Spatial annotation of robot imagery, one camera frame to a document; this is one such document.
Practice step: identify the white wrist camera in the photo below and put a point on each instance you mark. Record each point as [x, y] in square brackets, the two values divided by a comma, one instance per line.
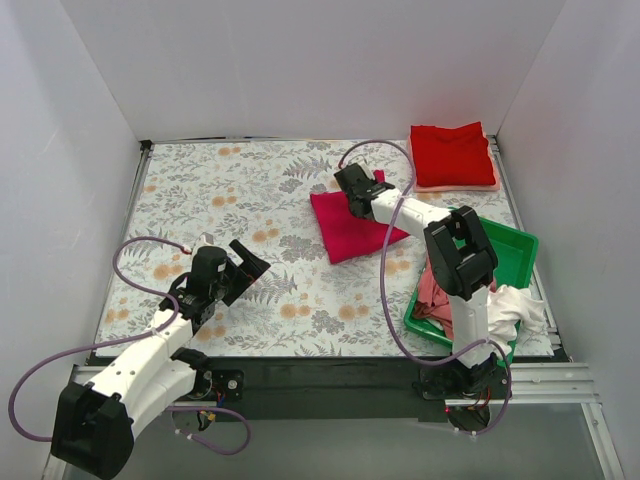
[361, 161]
[203, 240]

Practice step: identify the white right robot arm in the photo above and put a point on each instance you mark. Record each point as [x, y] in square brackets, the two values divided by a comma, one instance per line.
[462, 261]

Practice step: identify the aluminium frame rail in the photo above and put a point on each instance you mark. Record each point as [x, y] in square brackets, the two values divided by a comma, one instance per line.
[564, 439]

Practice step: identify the floral patterned tablecloth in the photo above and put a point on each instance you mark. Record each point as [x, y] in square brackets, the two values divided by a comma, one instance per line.
[258, 192]

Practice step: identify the dusty pink crumpled t-shirt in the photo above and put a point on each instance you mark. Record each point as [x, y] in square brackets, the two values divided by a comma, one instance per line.
[432, 304]

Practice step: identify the green plastic bin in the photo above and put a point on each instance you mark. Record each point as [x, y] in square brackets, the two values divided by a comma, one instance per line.
[516, 252]

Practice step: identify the magenta t-shirt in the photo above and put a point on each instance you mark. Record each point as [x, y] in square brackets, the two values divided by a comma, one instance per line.
[344, 236]

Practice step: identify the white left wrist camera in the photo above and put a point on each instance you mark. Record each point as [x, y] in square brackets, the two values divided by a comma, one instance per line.
[203, 240]

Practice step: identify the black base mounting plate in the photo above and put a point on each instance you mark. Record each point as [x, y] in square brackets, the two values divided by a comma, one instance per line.
[302, 388]

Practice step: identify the folded pink t-shirt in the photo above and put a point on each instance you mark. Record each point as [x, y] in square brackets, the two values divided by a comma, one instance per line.
[450, 189]

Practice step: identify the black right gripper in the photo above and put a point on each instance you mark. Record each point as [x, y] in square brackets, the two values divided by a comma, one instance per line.
[353, 182]

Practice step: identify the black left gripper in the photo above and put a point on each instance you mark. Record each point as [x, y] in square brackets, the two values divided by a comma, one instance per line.
[233, 278]

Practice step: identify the white crumpled t-shirt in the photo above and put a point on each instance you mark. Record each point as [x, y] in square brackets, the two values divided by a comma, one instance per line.
[510, 308]

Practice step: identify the folded red t-shirt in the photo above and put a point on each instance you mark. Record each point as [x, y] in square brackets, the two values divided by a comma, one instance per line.
[452, 155]

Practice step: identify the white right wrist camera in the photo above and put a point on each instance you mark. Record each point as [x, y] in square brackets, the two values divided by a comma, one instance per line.
[361, 161]

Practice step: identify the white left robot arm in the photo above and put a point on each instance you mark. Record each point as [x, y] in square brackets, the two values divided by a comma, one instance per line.
[98, 421]

